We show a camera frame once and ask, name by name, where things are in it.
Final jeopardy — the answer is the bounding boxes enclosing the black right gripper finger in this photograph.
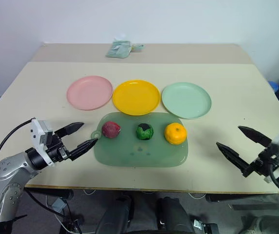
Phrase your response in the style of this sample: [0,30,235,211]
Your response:
[237,125,273,148]
[216,142,251,174]

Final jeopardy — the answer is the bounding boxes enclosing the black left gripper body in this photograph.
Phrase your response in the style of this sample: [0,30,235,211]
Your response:
[46,132,73,163]

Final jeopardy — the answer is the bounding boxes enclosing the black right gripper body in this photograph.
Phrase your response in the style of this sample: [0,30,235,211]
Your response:
[242,143,279,178]

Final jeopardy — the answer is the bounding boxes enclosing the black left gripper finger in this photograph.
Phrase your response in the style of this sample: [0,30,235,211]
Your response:
[68,137,99,161]
[54,121,85,141]

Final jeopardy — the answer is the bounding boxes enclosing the red apple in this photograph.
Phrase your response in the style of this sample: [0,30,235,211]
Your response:
[101,120,122,139]

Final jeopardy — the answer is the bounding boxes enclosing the pink plate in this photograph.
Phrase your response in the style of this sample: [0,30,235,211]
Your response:
[66,75,113,112]

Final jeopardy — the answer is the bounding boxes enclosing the orange fruit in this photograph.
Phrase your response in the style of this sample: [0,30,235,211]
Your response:
[164,122,187,145]

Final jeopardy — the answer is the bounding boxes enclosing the light green plate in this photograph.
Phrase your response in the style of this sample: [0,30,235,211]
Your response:
[161,81,212,120]

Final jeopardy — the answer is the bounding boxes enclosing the yellow plate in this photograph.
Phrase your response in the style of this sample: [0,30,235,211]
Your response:
[112,79,161,116]

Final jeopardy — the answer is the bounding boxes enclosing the black table leg bar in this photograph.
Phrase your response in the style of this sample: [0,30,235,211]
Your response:
[205,193,279,203]
[25,188,74,200]

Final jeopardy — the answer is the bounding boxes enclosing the blue bin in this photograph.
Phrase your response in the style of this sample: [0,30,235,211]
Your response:
[268,79,279,92]

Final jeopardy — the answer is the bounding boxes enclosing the translucent green cutting board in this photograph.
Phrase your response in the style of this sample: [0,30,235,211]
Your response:
[91,111,189,168]

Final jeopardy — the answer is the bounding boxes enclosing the green black ball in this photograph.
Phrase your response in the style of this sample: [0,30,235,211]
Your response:
[135,123,154,141]

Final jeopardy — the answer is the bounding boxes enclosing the dark rounded robot leg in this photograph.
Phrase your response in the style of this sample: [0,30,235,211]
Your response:
[155,196,196,234]
[95,194,134,234]

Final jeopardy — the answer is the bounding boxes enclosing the green packet bag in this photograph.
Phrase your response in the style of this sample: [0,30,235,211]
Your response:
[105,39,132,59]

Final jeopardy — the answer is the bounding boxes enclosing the small green packet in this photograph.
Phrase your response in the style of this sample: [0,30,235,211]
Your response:
[130,43,145,52]

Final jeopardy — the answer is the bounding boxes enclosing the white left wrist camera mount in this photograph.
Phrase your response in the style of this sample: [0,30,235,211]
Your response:
[30,117,56,167]

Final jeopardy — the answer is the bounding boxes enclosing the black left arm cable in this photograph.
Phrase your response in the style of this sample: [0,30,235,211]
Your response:
[0,117,36,186]

